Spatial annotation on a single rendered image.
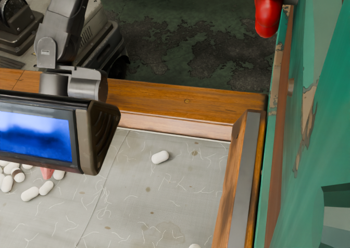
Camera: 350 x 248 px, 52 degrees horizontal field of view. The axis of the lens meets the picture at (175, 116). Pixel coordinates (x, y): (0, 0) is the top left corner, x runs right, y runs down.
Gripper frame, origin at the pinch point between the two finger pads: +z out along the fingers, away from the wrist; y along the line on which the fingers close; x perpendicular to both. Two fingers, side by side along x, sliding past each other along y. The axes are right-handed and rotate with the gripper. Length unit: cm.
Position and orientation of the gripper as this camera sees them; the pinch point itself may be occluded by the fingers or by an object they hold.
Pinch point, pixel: (47, 174)
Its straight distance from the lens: 74.9
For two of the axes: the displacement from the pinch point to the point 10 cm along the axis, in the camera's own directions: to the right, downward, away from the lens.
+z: -1.0, 9.9, 0.5
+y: 9.7, 1.1, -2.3
